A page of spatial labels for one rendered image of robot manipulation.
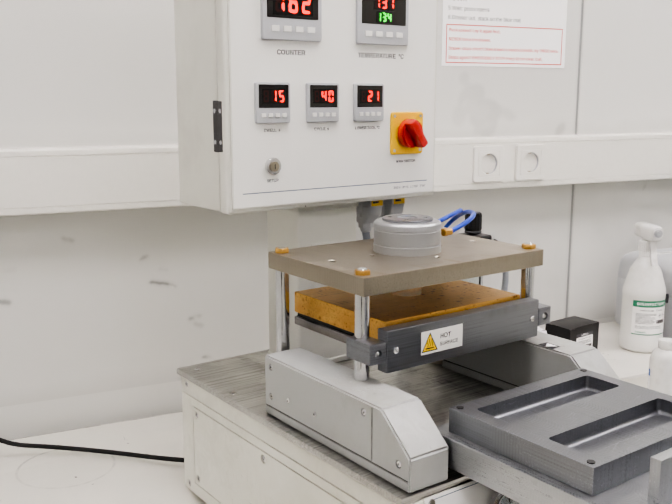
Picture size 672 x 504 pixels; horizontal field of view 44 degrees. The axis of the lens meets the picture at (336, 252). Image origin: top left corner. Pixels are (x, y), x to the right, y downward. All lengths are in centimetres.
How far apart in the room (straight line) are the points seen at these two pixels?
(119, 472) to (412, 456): 61
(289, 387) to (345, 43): 43
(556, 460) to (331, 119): 51
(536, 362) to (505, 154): 72
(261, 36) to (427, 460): 51
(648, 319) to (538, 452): 100
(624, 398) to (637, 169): 107
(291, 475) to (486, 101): 97
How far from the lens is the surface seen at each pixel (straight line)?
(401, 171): 112
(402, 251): 93
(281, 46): 101
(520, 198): 176
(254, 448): 100
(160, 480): 125
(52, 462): 135
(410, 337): 86
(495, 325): 95
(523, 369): 103
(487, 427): 78
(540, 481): 74
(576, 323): 165
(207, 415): 109
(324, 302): 94
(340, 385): 85
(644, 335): 173
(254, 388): 105
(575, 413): 82
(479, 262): 93
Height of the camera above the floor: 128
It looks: 10 degrees down
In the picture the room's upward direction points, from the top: straight up
